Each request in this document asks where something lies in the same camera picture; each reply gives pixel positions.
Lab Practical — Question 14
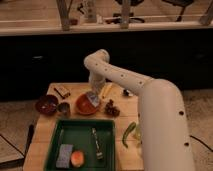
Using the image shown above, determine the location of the small grey metal cup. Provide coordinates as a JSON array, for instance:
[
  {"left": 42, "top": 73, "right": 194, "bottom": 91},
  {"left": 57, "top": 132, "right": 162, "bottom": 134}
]
[{"left": 57, "top": 102, "right": 70, "bottom": 117}]

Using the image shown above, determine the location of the dark red bowl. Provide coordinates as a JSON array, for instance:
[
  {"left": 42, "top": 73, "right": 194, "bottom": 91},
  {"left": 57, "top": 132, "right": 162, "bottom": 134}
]
[{"left": 35, "top": 94, "right": 58, "bottom": 116}]

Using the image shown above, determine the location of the orange peach fruit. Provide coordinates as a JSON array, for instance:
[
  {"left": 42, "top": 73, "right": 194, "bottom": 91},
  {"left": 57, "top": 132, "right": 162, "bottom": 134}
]
[{"left": 70, "top": 150, "right": 84, "bottom": 167}]

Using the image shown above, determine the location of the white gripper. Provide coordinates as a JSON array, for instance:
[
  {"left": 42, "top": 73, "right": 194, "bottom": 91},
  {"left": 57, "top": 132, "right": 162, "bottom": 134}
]
[{"left": 89, "top": 76, "right": 106, "bottom": 94}]

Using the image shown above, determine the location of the orange-red bowl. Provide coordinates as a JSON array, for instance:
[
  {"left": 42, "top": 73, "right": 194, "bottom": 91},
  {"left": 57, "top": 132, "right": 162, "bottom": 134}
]
[{"left": 75, "top": 94, "right": 101, "bottom": 115}]

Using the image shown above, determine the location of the dark red grape bunch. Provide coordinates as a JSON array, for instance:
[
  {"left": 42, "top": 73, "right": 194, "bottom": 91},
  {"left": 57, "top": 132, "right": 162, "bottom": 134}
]
[{"left": 104, "top": 99, "right": 120, "bottom": 117}]

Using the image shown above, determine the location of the wooden shelf rack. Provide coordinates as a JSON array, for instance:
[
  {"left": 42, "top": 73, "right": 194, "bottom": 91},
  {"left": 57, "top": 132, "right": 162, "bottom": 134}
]
[{"left": 0, "top": 0, "right": 212, "bottom": 36}]

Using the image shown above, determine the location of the metal fork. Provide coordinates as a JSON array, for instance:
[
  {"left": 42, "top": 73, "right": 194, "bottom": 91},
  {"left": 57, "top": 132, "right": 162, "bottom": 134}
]
[{"left": 92, "top": 128, "right": 103, "bottom": 160}]

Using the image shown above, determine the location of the green chili pepper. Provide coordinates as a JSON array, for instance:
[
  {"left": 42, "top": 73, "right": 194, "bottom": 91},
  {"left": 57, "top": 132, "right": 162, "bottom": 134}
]
[{"left": 122, "top": 122, "right": 136, "bottom": 148}]

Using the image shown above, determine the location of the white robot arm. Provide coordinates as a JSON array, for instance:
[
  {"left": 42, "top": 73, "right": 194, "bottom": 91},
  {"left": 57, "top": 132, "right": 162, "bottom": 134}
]
[{"left": 84, "top": 49, "right": 195, "bottom": 171}]

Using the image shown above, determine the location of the blue-grey sponge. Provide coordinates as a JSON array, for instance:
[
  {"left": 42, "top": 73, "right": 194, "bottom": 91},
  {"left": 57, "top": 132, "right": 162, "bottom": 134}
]
[{"left": 56, "top": 144, "right": 73, "bottom": 168}]

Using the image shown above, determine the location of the green cup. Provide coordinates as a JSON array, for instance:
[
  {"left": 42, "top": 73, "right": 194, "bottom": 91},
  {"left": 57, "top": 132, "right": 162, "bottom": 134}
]
[{"left": 134, "top": 124, "right": 142, "bottom": 146}]

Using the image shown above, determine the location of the brown wooden block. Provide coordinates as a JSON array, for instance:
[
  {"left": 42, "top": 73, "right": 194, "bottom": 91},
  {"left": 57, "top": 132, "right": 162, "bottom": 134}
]
[{"left": 54, "top": 86, "right": 70, "bottom": 99}]

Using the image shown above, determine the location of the white-handled black brush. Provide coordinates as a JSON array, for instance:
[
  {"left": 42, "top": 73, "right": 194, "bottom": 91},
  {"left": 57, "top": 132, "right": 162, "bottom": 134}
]
[{"left": 123, "top": 89, "right": 134, "bottom": 97}]

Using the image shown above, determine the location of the black cable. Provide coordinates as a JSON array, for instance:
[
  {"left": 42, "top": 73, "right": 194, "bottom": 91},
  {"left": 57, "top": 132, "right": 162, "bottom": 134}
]
[{"left": 190, "top": 134, "right": 213, "bottom": 154}]

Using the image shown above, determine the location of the yellow banana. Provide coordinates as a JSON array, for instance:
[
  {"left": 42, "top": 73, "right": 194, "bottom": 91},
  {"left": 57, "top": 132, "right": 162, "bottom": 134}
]
[{"left": 102, "top": 83, "right": 113, "bottom": 99}]

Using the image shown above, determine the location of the grey-blue towel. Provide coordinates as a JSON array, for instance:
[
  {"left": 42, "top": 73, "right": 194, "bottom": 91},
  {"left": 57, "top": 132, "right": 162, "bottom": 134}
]
[{"left": 86, "top": 91, "right": 100, "bottom": 107}]

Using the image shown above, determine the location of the green plastic tray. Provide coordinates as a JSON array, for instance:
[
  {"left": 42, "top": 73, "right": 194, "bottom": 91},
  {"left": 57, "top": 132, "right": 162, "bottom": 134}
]
[{"left": 43, "top": 119, "right": 116, "bottom": 171}]

